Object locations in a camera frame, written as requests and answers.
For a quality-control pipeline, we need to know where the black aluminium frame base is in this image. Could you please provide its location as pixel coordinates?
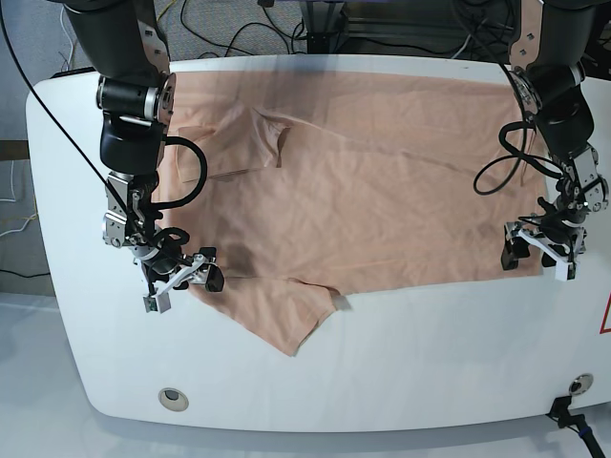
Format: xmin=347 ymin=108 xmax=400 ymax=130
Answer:
xmin=299 ymin=1 xmax=348 ymax=54

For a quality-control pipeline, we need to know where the table cable grommet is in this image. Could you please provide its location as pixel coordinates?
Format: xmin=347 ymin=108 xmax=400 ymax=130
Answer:
xmin=158 ymin=387 xmax=189 ymax=412
xmin=568 ymin=373 xmax=594 ymax=396

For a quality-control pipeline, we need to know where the right table cable grommet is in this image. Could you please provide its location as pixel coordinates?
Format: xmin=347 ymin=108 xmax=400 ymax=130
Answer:
xmin=568 ymin=373 xmax=594 ymax=396

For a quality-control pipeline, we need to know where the left table cable grommet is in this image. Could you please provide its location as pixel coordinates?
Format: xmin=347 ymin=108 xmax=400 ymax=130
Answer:
xmin=158 ymin=387 xmax=189 ymax=412

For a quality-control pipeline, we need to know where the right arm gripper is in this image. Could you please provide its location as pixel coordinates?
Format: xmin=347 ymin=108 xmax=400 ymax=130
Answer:
xmin=140 ymin=247 xmax=224 ymax=313

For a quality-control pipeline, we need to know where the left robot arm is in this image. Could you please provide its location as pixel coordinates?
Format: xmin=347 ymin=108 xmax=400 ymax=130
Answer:
xmin=498 ymin=1 xmax=610 ymax=281

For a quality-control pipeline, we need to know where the peach T-shirt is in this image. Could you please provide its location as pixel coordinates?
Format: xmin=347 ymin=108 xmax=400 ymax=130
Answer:
xmin=162 ymin=72 xmax=545 ymax=356

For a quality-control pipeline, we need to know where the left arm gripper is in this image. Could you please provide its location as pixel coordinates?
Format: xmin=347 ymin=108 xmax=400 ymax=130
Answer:
xmin=500 ymin=216 xmax=586 ymax=281

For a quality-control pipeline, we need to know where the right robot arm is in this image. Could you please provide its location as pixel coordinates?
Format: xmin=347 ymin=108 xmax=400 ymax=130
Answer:
xmin=62 ymin=0 xmax=224 ymax=313

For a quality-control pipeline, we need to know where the black clamp with cable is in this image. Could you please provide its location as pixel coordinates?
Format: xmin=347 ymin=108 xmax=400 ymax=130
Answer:
xmin=547 ymin=396 xmax=605 ymax=458

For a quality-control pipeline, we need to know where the white cable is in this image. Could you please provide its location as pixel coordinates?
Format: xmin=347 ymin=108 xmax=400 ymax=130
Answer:
xmin=59 ymin=7 xmax=77 ymax=68

